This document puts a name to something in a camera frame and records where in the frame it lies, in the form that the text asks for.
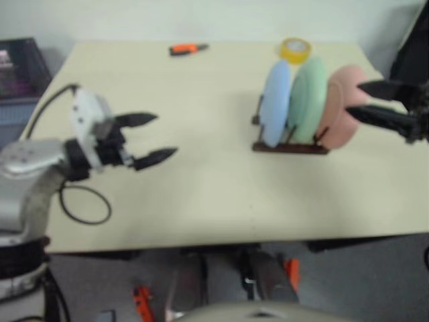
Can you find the yellow tape roll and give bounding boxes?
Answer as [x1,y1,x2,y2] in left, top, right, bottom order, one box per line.
[280,37,312,64]

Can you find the dark floor cables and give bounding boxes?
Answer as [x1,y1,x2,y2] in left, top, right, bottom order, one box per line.
[42,266,72,322]

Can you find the pink plate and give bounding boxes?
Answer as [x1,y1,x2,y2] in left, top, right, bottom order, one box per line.
[316,65,371,150]

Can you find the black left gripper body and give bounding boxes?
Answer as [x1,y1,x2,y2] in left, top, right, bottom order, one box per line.
[95,119,137,167]

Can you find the orange black marker tool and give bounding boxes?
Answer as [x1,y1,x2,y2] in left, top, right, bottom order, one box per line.
[169,42,210,57]

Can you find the dark grey rounded shape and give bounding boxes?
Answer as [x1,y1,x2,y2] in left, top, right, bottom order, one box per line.
[239,250,299,303]

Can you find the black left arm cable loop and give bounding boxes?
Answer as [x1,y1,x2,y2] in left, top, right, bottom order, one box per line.
[59,184,112,225]

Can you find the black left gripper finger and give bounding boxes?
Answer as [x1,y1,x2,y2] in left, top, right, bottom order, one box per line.
[133,148,178,172]
[115,112,158,129]

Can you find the black panel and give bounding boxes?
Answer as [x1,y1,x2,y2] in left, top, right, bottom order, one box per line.
[390,0,429,85]

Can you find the brown wooden dish rack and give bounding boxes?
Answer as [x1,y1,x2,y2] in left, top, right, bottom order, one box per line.
[251,95,331,155]

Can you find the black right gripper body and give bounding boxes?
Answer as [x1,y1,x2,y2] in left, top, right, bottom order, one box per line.
[401,82,429,145]

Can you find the black crate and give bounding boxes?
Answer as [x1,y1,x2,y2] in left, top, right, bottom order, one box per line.
[0,37,54,100]

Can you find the orange and black clamp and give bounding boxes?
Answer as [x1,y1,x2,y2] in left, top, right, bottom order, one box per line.
[132,284,155,322]
[284,258,302,293]

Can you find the silver robot torso black band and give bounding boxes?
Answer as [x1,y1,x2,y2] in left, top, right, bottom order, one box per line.
[0,234,51,303]

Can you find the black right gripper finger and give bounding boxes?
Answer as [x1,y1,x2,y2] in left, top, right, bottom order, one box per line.
[345,105,412,135]
[357,79,408,101]

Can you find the green plate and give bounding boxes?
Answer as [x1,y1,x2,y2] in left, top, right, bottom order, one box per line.
[288,56,328,144]

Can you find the beige rounded shell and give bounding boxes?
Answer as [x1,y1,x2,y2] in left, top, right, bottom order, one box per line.
[187,301,322,322]

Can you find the black left wrist camera cable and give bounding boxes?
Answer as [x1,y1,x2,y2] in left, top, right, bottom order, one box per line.
[25,83,80,140]

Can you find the blue plate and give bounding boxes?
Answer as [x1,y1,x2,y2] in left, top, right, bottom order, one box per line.
[260,60,292,148]

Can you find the blue grey box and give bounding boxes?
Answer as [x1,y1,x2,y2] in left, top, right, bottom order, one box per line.
[0,97,41,145]

